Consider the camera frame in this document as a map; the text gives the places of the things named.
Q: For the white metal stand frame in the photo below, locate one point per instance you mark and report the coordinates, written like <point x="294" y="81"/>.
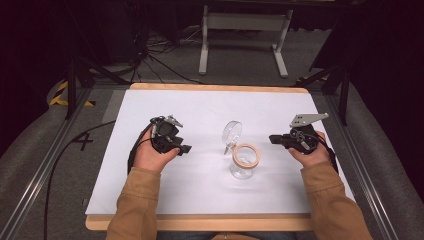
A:
<point x="245" y="21"/>

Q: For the yellow black hazard tape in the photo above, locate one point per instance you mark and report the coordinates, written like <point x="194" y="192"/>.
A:
<point x="56" y="98"/>

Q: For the wooden table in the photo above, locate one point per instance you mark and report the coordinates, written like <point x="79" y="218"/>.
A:
<point x="206" y="223"/>

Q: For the white table cover sheet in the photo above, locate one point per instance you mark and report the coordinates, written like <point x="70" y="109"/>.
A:
<point x="206" y="186"/>

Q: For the clear glass jar hinged lid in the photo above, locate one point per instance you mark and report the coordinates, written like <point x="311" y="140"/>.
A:
<point x="246" y="160"/>

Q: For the aluminium rail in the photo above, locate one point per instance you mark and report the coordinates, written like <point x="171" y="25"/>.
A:
<point x="360" y="173"/>
<point x="36" y="173"/>

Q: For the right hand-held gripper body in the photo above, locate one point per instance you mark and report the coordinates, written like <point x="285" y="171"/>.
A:
<point x="301" y="140"/>

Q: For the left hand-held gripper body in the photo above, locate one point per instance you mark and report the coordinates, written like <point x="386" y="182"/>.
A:
<point x="165" y="133"/>

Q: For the person's left hand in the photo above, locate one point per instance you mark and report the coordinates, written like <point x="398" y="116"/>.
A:
<point x="148" y="156"/>

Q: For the black tripod stand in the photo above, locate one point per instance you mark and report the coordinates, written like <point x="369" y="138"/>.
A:
<point x="343" y="93"/>
<point x="71" y="86"/>

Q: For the person's right hand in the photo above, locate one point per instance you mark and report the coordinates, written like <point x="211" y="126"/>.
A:
<point x="313" y="158"/>

